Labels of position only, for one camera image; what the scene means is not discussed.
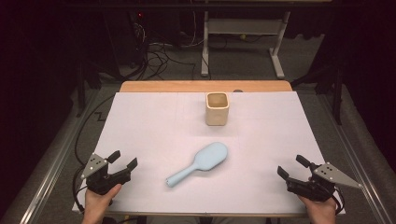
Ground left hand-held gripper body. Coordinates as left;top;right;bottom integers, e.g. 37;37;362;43
80;152;132;196

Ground light blue hairbrush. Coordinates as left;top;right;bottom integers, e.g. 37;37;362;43
165;141;229;189

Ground person's grey trousers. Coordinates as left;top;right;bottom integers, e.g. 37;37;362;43
146;216;281;224

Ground person's right hand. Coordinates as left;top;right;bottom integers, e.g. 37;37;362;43
298;195;338;224

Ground black metal stand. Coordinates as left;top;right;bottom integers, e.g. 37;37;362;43
76;59;104;119
290;62;345;126

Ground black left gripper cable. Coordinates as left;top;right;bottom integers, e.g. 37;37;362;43
72;92;116;214

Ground tangle of floor cables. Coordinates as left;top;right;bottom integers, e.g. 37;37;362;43
130;12;213;81

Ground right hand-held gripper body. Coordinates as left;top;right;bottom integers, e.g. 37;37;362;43
285;161;362;203

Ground white table sheet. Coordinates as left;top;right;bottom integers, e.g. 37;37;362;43
72;91;347;216

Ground beige square cup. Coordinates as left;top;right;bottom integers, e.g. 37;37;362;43
205;91;231;127

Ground black computer tower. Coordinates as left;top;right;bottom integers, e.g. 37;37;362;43
106;8;148;68

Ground white metal desk frame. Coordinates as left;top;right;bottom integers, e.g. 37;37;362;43
200;10;292;80

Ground aluminium floor rail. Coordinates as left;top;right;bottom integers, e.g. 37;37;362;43
316;91;396;224
17;90;101;224

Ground person's left hand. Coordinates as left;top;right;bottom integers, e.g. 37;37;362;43
81;183;123;224

